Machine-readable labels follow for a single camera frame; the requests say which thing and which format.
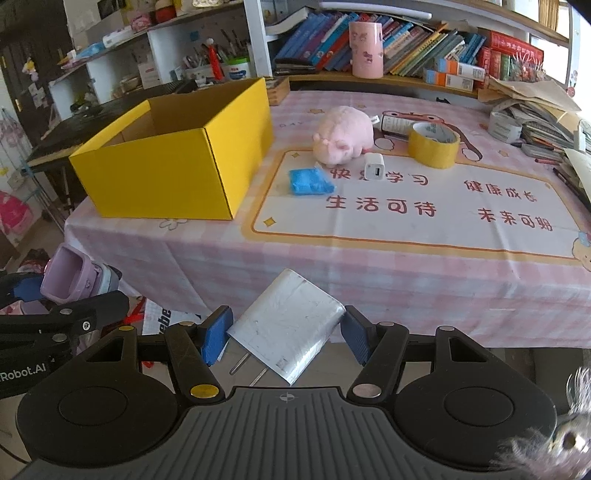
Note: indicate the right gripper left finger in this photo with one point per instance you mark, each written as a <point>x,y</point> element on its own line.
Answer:
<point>192,350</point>

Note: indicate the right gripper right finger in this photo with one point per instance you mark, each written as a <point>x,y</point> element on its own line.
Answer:
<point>380,350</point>

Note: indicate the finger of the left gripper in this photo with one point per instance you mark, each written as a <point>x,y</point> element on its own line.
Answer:
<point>70,320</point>

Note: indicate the grey toy truck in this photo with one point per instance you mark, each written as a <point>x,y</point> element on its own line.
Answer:
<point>71,275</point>

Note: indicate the large white charger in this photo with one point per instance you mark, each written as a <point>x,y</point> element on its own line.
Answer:
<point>288,324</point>

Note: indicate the small white charger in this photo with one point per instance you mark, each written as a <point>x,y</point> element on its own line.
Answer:
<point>374,168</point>

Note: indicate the blue plastic packet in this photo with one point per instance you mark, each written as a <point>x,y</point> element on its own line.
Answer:
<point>310,182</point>

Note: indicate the yellow tape roll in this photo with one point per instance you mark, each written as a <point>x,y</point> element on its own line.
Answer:
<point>433,145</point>

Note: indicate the pink plush pig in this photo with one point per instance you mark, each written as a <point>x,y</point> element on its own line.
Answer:
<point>344,134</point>

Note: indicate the white spray bottle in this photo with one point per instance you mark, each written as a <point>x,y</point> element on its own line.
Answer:
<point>393,125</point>

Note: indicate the pink checkered tablecloth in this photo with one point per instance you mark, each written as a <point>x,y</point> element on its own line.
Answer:
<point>497,245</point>

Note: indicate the black electronic keyboard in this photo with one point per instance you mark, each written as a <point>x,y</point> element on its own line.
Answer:
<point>75,131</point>

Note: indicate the yellow cardboard box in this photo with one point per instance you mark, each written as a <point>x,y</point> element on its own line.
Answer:
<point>181,156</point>

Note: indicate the white tape roll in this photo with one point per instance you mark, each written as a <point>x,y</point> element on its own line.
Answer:
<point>504,128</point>

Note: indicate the chessboard box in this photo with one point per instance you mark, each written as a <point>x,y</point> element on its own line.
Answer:
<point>277,89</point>

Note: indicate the stack of papers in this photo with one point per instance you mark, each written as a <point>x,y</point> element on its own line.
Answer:
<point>552,129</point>

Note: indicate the white bookshelf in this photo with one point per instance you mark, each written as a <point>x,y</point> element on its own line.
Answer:
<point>159,49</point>

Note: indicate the white jar green lid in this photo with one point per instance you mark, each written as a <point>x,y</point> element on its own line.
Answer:
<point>237,68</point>

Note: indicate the pink cylinder cup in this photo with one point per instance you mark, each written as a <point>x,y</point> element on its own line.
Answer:
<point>366,42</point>

